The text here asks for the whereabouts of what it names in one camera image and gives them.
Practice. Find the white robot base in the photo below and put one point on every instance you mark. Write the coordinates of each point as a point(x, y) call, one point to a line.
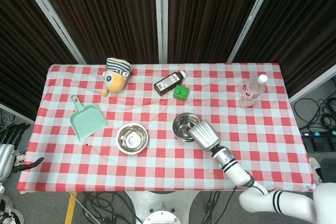
point(162, 203)

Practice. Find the red white checkered tablecloth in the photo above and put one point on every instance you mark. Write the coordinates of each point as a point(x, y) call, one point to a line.
point(131, 171)

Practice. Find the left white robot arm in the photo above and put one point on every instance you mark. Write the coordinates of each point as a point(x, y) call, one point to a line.
point(1, 188)

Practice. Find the white black sneaker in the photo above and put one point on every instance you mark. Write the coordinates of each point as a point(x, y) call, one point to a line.
point(10, 212)
point(21, 157)
point(315, 166)

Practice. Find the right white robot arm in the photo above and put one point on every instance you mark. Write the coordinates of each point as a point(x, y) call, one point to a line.
point(236, 171)

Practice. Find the yellow plush toy striped hat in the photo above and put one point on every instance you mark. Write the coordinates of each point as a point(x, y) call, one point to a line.
point(115, 82)

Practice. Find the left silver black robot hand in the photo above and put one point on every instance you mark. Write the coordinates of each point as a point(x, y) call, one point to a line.
point(5, 158)

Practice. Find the green toy building brick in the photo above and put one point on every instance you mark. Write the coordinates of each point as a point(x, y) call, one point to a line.
point(181, 93)

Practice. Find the yellow floor tape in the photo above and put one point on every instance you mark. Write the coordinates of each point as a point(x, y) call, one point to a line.
point(71, 208)

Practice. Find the dark brown partition panel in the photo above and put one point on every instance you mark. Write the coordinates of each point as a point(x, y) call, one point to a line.
point(302, 24)
point(105, 11)
point(210, 11)
point(21, 51)

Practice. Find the brown medicine bottle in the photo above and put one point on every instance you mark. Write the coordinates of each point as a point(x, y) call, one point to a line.
point(168, 83)

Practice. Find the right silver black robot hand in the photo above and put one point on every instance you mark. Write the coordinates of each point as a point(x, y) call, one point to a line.
point(206, 136)

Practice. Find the mint green plastic dustpan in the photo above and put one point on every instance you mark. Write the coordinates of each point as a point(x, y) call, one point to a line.
point(88, 123)

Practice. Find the clear plastic water bottle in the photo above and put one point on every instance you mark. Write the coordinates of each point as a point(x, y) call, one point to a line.
point(250, 94)

